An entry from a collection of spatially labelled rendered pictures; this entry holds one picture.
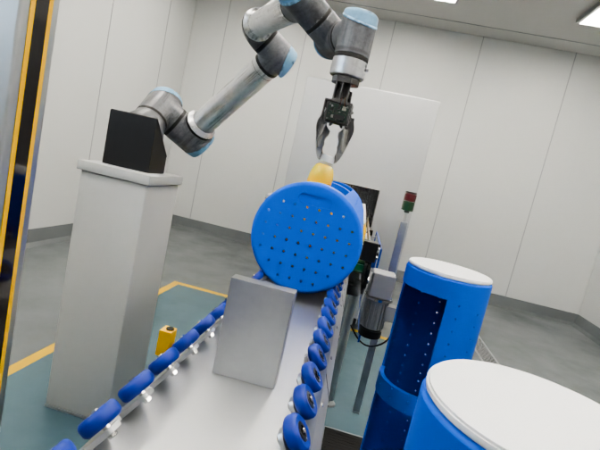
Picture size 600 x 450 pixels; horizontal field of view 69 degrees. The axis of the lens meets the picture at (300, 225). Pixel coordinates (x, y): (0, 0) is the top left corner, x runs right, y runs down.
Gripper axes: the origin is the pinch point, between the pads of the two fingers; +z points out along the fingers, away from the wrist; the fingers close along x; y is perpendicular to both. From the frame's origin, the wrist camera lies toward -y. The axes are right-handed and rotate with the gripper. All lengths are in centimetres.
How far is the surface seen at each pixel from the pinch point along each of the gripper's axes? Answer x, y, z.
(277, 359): 5, 57, 32
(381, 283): 30, -86, 50
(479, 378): 33, 58, 26
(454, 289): 46, -20, 31
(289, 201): -5.7, 10.9, 13.1
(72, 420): -84, -41, 133
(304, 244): 0.5, 11.0, 22.7
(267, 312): 2, 57, 26
